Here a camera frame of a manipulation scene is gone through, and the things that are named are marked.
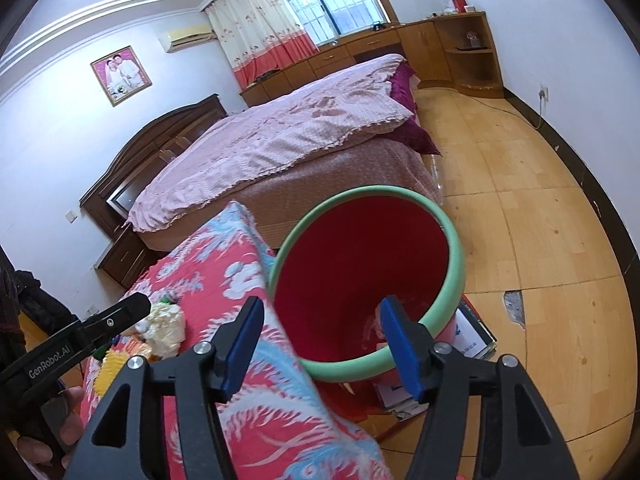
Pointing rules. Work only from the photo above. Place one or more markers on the long wooden cabinet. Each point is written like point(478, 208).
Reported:
point(418, 42)

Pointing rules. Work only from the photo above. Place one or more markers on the cream paper ball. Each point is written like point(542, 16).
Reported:
point(163, 330)

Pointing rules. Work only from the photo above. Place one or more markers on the person's left hand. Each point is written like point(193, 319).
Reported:
point(49, 434)

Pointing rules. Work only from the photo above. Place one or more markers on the wall light switch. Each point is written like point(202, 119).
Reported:
point(70, 216)

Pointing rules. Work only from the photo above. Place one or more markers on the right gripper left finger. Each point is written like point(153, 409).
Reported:
point(125, 437)

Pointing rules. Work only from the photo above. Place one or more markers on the red box on cabinet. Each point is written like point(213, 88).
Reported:
point(459, 5)

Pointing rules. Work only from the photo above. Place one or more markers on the wooden corner shelf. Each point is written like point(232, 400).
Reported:
point(471, 54)

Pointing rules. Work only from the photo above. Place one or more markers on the dark wooden nightstand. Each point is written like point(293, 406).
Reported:
point(127, 258)

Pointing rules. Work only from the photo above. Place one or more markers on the dark wooden headboard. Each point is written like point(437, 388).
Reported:
point(109, 200)

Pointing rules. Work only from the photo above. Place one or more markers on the black hanging jacket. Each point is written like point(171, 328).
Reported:
point(21, 292)

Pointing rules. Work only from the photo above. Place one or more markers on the yellow foam fruit net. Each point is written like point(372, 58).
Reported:
point(112, 363)

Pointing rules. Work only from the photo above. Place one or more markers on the bed base brown cover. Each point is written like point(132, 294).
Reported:
point(278, 202)

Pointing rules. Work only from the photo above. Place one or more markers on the framed wedding photo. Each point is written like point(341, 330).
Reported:
point(120, 75)

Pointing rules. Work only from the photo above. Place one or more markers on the white wall air conditioner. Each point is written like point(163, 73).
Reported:
point(179, 39)

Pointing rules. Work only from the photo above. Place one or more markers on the cream and red curtain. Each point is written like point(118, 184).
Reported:
point(259, 36)

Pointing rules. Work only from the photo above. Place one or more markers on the pink bed quilt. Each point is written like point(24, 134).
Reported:
point(338, 111)

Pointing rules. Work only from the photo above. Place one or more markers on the orange snack packet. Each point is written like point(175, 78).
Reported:
point(134, 347)

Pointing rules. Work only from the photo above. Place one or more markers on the stack of books under bin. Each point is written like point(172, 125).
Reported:
point(422, 362)

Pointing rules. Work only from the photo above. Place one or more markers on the red bin with green rim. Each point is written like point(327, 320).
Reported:
point(344, 257)

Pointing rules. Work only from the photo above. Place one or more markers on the wall power socket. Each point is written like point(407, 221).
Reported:
point(544, 93)

